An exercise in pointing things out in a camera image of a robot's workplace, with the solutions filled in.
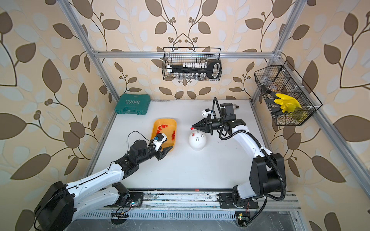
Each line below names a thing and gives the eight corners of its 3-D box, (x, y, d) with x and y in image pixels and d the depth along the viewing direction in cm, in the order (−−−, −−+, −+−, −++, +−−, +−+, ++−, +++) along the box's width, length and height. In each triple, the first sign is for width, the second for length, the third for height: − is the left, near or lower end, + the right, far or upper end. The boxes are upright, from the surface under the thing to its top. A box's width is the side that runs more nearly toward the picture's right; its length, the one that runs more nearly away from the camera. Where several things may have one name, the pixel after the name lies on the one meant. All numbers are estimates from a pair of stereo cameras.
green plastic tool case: (116, 116, 114) (112, 111, 109) (123, 98, 127) (120, 93, 122) (147, 116, 114) (145, 111, 109) (151, 98, 127) (150, 93, 122)
